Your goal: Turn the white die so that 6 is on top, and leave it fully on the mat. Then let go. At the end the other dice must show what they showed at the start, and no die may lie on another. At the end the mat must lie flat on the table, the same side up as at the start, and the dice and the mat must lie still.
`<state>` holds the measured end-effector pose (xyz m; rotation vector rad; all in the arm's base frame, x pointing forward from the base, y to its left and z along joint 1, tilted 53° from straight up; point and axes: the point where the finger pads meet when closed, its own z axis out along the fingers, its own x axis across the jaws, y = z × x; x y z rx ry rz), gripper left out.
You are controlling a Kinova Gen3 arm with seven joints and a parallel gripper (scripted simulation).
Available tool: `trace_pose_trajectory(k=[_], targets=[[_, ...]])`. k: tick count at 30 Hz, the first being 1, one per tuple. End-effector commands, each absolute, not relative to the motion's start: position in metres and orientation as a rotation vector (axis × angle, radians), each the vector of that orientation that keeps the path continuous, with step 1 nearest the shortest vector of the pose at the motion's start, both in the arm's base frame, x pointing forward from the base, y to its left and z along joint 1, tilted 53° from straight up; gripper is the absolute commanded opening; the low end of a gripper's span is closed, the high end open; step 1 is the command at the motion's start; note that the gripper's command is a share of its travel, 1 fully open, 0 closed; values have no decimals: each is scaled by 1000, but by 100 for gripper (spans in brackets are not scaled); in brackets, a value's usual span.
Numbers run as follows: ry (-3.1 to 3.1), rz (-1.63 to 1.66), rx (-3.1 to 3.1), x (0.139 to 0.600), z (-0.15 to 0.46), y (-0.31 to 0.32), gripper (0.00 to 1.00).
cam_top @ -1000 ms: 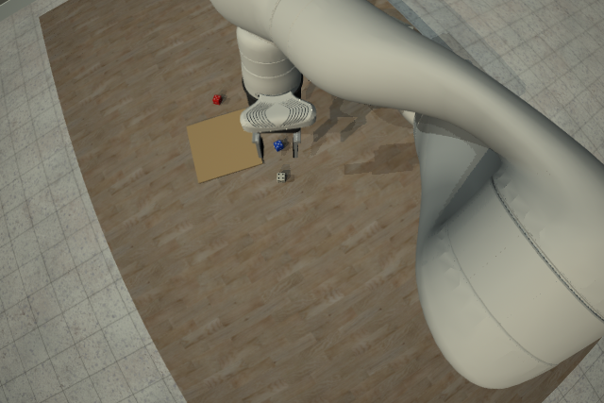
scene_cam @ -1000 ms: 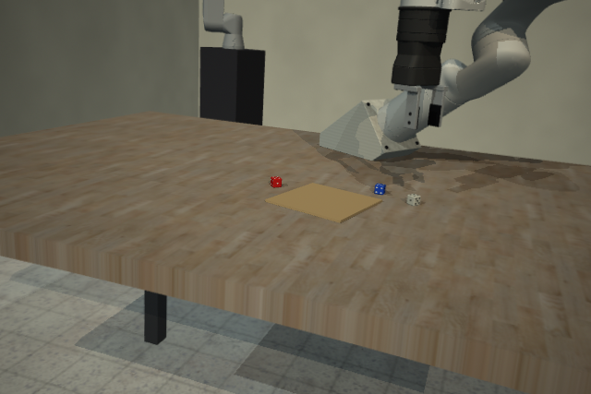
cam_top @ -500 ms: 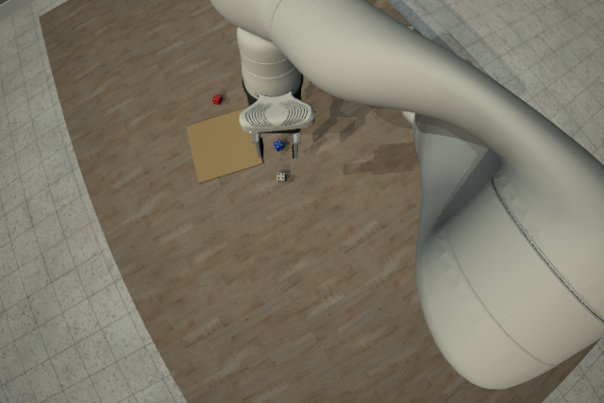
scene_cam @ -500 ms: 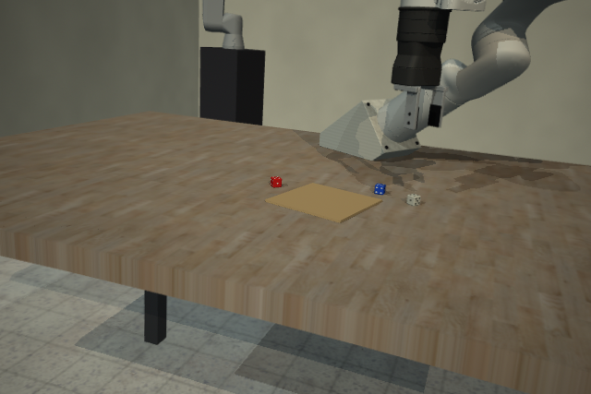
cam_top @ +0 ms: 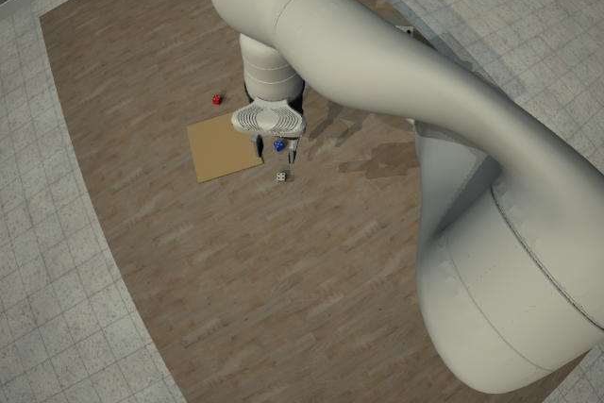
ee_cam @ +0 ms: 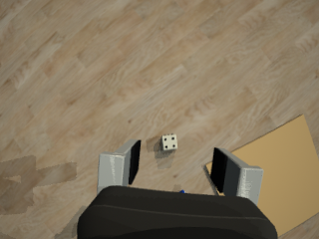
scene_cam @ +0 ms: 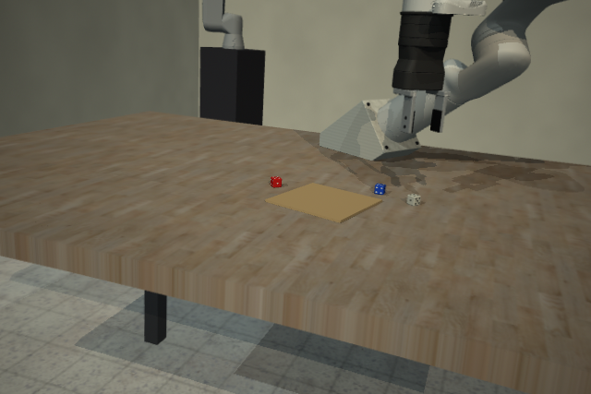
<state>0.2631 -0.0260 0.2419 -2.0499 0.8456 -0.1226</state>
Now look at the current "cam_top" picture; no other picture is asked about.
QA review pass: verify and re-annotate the tan flat mat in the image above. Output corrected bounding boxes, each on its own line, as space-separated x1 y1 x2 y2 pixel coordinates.
186 111 263 183

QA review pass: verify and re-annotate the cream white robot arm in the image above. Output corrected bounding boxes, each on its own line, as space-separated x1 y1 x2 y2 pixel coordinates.
211 0 604 394

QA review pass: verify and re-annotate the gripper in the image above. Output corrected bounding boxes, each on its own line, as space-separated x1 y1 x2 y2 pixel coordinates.
231 68 306 164

